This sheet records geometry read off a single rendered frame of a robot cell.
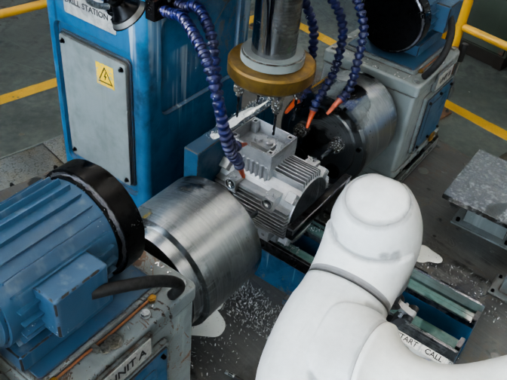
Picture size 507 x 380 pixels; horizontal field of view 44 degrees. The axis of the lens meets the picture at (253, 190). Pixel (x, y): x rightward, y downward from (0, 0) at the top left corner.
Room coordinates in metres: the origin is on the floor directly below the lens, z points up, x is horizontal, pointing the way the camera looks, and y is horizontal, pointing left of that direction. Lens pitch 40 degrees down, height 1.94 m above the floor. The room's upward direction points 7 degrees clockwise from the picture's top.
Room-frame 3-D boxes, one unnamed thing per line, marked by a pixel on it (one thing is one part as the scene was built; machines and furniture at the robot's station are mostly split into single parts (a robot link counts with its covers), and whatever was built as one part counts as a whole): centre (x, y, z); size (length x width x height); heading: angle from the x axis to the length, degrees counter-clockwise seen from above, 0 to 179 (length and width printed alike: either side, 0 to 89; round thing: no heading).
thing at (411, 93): (1.63, -0.36, 0.99); 0.35 x 0.31 x 0.37; 148
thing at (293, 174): (1.12, -0.04, 1.01); 0.20 x 0.19 x 0.19; 58
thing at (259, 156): (1.14, -0.01, 1.11); 0.12 x 0.11 x 0.07; 58
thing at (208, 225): (0.82, 0.15, 1.04); 0.37 x 0.25 x 0.25; 148
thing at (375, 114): (1.40, -0.22, 1.04); 0.41 x 0.25 x 0.25; 148
